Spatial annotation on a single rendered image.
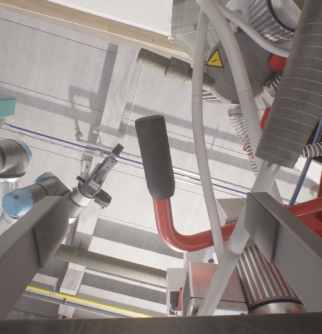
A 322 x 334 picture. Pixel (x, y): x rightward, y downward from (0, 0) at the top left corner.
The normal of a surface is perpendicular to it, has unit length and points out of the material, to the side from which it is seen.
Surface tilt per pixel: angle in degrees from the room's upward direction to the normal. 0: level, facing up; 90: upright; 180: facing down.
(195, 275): 166
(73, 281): 137
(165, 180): 97
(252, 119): 89
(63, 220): 107
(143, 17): 90
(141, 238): 90
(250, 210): 73
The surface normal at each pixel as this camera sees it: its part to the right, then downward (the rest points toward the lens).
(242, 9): -0.12, 0.37
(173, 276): 0.02, -0.96
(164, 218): 0.14, 0.25
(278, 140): -0.59, 0.08
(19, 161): 0.94, 0.21
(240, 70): -0.18, 0.04
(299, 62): -0.84, -0.05
